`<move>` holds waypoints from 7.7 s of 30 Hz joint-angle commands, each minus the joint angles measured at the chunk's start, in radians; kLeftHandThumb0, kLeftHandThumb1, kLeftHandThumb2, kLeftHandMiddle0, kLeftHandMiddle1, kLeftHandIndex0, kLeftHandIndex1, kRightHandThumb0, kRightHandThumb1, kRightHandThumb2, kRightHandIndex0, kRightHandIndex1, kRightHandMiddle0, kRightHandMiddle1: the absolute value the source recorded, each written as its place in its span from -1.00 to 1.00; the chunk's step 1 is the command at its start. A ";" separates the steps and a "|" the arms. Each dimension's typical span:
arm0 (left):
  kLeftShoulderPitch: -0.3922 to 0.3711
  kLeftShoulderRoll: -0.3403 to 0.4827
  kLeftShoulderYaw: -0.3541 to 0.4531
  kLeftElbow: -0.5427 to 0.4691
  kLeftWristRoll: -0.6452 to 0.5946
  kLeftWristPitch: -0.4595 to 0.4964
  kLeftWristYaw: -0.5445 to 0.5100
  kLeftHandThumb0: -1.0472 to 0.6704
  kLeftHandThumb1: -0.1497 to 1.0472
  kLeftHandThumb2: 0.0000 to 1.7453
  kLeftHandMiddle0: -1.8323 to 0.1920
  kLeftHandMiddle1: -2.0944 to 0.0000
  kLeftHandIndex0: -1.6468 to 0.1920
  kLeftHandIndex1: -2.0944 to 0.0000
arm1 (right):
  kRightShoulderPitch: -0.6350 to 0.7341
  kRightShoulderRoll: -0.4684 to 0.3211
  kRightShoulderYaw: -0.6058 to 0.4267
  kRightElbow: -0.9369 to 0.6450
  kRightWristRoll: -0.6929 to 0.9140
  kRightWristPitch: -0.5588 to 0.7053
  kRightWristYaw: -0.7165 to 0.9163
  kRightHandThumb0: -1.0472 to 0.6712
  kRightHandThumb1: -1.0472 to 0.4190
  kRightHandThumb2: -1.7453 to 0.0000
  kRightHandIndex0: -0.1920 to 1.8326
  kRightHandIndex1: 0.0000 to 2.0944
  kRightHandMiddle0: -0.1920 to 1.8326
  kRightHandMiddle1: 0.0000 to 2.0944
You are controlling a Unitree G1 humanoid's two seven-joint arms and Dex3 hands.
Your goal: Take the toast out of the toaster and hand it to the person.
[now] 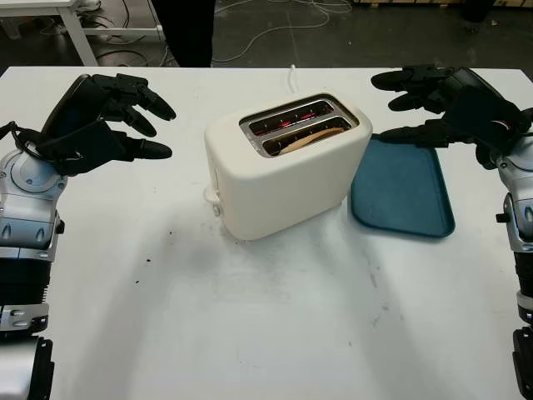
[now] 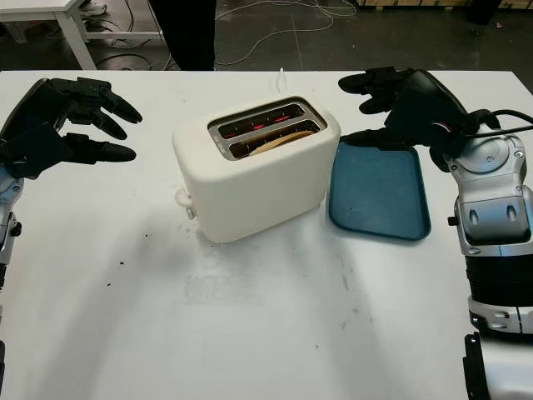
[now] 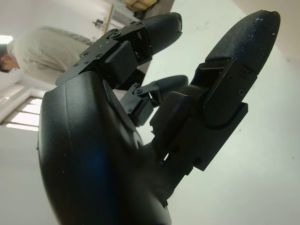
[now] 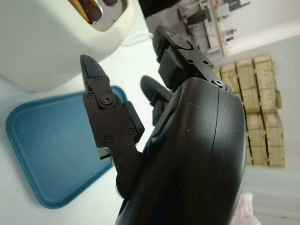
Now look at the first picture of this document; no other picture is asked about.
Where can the white desk frame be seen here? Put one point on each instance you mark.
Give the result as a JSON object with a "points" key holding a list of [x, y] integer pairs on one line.
{"points": [[77, 37]]}

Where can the white sneaker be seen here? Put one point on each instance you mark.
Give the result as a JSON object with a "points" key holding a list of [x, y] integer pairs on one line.
{"points": [[89, 4]]}

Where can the person in black trousers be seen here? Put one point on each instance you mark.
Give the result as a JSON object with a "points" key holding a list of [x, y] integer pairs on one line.
{"points": [[187, 33]]}

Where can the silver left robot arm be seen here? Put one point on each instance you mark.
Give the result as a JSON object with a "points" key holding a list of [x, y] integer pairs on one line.
{"points": [[29, 200]]}

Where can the blue plastic tray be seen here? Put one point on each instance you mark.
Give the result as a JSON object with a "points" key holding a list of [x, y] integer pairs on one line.
{"points": [[395, 187]]}

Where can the wooden pallet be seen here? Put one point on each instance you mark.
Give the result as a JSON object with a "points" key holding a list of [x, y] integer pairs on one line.
{"points": [[408, 2]]}

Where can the cream two-slot toaster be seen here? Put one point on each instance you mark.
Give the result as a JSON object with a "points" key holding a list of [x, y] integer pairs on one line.
{"points": [[270, 187]]}

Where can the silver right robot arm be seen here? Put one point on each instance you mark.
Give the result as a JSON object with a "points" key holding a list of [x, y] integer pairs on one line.
{"points": [[520, 183]]}

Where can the toast slice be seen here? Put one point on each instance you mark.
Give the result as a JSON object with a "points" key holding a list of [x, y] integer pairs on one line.
{"points": [[308, 139]]}

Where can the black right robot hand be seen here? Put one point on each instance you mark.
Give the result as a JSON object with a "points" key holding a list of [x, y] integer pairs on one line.
{"points": [[479, 83]]}

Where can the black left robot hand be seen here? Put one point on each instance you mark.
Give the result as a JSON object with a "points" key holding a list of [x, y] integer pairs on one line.
{"points": [[79, 106]]}

